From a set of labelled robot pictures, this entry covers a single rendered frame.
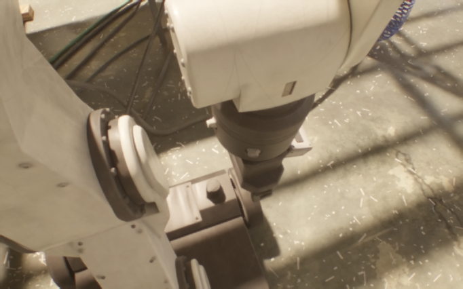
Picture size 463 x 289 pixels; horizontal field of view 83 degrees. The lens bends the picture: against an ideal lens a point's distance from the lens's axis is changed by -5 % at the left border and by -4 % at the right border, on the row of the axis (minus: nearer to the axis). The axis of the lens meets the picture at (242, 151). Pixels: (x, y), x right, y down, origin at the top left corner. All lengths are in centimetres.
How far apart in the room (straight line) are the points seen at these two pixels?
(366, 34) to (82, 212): 29
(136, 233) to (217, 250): 35
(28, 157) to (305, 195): 89
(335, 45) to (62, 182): 22
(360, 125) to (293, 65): 108
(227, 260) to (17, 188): 57
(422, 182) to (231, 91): 108
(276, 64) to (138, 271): 41
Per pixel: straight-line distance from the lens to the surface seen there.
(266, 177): 33
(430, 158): 128
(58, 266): 87
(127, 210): 33
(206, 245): 76
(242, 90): 16
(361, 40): 18
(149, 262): 48
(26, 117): 22
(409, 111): 139
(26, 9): 220
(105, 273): 49
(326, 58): 18
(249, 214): 79
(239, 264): 74
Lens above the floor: 90
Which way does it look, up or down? 58 degrees down
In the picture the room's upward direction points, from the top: 1 degrees counter-clockwise
